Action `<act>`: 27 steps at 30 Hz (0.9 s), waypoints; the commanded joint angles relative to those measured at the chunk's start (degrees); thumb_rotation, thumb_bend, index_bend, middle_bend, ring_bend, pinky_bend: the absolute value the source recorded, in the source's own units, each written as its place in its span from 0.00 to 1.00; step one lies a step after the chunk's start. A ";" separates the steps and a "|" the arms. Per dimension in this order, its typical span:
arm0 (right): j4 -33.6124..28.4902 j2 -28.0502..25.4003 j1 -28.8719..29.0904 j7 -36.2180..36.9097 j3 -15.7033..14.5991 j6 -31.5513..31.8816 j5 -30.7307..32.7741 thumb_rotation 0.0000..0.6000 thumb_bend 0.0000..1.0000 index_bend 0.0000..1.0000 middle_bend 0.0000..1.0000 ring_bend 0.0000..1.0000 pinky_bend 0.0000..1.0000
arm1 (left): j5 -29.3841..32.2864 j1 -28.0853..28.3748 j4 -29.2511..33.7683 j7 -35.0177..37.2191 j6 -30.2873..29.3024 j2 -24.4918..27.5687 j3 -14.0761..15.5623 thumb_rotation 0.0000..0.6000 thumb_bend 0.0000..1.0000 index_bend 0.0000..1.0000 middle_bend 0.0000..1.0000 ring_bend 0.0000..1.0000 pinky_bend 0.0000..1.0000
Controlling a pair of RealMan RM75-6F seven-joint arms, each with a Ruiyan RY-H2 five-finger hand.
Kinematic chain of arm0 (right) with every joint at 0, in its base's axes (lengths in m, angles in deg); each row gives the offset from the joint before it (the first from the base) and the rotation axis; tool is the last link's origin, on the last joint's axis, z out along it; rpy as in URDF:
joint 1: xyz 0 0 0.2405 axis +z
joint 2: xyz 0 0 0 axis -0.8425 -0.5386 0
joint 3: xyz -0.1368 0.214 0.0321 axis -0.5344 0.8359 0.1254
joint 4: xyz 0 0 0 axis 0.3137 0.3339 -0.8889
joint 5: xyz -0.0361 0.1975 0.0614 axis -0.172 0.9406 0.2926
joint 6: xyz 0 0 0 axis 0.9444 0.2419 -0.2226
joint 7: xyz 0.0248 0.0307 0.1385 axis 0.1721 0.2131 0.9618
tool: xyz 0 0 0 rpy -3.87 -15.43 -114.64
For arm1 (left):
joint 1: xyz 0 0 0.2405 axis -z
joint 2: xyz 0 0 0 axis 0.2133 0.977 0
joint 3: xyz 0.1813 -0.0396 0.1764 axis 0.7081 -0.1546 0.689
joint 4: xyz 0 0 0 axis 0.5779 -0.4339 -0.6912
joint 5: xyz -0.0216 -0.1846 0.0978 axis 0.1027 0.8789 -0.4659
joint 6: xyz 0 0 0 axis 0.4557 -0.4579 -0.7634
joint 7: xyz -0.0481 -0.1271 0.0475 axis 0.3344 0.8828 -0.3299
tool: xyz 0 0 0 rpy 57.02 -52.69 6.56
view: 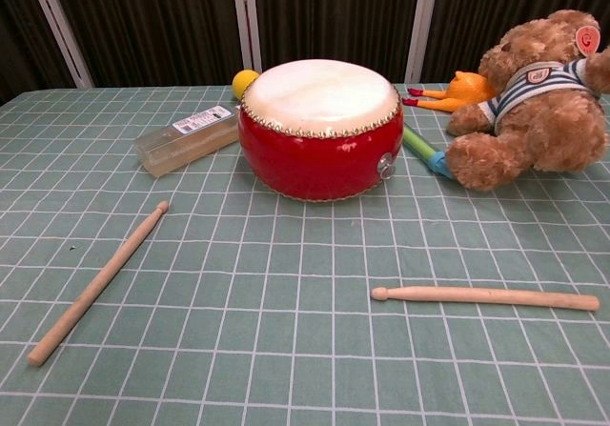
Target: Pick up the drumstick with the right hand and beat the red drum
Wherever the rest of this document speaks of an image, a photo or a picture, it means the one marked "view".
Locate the yellow ball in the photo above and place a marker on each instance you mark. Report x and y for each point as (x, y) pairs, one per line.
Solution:
(242, 83)

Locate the clear plastic box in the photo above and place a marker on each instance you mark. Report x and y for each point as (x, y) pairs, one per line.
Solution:
(181, 147)

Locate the wooden drumstick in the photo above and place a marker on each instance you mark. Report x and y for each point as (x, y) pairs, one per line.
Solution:
(95, 288)
(476, 295)

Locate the red drum with white skin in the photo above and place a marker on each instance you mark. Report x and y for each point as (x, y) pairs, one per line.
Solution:
(319, 159)

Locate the green and blue toy pump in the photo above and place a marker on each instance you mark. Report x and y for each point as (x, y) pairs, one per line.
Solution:
(419, 145)

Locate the brown teddy bear striped shirt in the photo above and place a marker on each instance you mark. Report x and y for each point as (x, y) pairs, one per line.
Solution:
(548, 130)

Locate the green checkered tablecloth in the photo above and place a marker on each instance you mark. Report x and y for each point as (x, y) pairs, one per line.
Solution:
(286, 326)

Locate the orange rubber chicken toy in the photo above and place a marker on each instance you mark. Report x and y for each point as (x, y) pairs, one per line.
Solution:
(469, 87)

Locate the white partition frame post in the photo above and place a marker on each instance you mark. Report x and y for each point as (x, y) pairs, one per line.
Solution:
(63, 30)
(240, 16)
(424, 16)

